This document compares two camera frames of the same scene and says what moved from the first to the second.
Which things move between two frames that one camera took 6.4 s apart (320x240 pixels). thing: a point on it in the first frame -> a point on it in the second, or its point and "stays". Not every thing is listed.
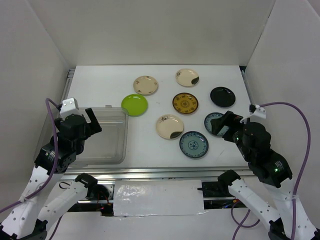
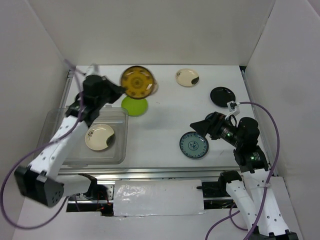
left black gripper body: x=80 y=145 -> x=102 y=100
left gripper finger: x=94 y=126 -> x=114 y=91
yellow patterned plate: x=185 y=103 -> x=138 y=80
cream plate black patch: x=187 y=77 stays
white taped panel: x=158 y=197 stays
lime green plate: x=136 y=104 stays
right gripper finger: x=217 y=124 -> x=204 y=127
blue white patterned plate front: x=194 y=144 stays
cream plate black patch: x=170 y=127 -> x=99 y=137
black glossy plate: x=223 y=96 stays
